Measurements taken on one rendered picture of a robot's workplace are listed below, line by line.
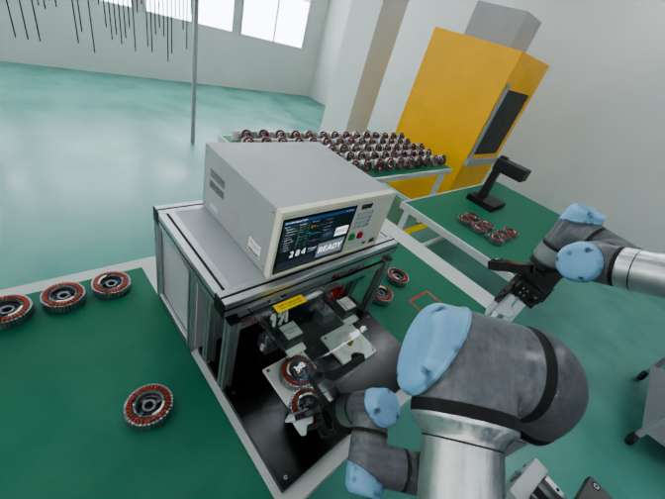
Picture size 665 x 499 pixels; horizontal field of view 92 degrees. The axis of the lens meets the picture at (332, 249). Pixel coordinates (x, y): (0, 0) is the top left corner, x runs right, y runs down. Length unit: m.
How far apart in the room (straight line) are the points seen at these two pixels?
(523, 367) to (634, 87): 5.55
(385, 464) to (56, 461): 0.72
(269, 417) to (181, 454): 0.23
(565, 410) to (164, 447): 0.86
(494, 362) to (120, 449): 0.87
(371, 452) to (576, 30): 5.87
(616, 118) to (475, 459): 5.61
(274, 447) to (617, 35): 5.84
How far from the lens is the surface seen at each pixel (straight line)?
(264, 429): 1.01
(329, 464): 1.04
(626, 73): 5.91
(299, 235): 0.81
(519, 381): 0.43
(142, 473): 1.00
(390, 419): 0.75
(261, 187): 0.82
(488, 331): 0.42
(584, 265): 0.75
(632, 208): 5.88
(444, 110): 4.50
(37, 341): 1.26
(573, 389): 0.47
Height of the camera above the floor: 1.69
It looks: 34 degrees down
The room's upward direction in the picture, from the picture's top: 19 degrees clockwise
